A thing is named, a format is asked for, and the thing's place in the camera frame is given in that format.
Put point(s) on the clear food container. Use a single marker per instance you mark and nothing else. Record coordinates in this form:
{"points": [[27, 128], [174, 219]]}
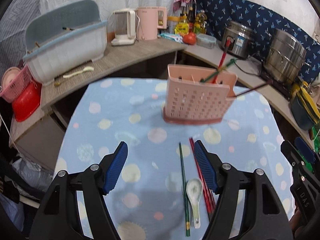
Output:
{"points": [[205, 41]]}

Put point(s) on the silver rice cooker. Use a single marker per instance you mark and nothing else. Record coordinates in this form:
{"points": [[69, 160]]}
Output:
{"points": [[241, 37]]}

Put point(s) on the red plastic basin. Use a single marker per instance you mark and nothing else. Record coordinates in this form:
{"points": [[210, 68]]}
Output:
{"points": [[28, 101]]}

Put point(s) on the pink electric kettle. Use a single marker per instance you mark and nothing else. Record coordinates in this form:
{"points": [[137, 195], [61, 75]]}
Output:
{"points": [[151, 20]]}

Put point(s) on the white dish drainer box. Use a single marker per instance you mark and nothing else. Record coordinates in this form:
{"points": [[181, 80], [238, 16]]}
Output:
{"points": [[63, 39]]}

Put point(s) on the navy floral cloth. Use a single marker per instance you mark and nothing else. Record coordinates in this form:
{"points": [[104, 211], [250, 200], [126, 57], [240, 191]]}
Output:
{"points": [[262, 21]]}

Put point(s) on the stacked yellow green bowls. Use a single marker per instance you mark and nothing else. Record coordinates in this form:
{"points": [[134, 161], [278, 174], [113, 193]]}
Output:
{"points": [[303, 108]]}

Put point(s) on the wet wipes packet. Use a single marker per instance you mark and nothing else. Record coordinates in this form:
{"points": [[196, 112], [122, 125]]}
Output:
{"points": [[173, 37]]}

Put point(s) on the black induction cooker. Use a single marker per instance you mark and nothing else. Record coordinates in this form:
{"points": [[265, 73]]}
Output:
{"points": [[282, 87]]}

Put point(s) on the green chopstick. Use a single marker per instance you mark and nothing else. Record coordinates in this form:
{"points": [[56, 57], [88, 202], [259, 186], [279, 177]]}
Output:
{"points": [[216, 73], [185, 199]]}

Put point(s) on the yellow seasoning bag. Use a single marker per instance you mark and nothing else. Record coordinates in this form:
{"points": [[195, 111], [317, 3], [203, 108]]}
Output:
{"points": [[182, 28]]}

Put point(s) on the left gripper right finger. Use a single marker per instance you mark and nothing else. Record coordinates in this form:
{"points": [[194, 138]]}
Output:
{"points": [[263, 215]]}

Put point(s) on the cream plastic fork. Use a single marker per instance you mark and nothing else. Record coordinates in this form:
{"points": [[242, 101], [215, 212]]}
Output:
{"points": [[85, 69]]}

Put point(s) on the dark soy sauce bottle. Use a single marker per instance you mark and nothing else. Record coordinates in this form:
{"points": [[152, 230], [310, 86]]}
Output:
{"points": [[191, 19]]}

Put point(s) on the dark maroon chopstick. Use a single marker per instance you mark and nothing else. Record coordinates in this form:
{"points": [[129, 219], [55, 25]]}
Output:
{"points": [[267, 83]]}

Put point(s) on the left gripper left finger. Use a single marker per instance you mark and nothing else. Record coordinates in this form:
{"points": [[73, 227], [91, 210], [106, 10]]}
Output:
{"points": [[58, 215]]}

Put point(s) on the red tomato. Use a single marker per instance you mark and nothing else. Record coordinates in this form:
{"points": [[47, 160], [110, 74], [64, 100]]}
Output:
{"points": [[189, 38]]}

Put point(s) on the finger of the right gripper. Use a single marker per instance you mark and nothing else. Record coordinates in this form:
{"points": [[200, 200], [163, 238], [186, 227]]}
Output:
{"points": [[293, 157], [305, 150]]}

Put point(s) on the white glass kettle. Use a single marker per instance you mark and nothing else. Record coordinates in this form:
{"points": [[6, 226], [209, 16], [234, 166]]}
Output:
{"points": [[124, 27]]}

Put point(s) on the white ceramic soup spoon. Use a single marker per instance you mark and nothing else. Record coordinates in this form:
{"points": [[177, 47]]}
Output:
{"points": [[194, 190]]}

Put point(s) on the light blue patterned tablecloth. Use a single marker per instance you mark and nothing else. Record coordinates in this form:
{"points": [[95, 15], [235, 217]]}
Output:
{"points": [[147, 202]]}

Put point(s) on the dark red chopstick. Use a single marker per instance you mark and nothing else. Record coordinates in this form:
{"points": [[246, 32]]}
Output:
{"points": [[208, 196]]}

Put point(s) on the person left hand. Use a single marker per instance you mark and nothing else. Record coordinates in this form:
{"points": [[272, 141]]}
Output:
{"points": [[296, 223]]}

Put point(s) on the pink plastic basket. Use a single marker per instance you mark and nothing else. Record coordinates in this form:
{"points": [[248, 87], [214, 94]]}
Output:
{"points": [[14, 81]]}

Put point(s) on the yellow lidded tin can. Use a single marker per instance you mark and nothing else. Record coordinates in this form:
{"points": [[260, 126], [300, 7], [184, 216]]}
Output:
{"points": [[172, 21]]}

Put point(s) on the stainless steel steamer pot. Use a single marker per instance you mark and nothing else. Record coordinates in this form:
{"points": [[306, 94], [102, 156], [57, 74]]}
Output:
{"points": [[285, 58]]}

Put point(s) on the pink plastic utensil holder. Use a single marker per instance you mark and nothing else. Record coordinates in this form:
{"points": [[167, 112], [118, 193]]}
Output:
{"points": [[189, 101]]}

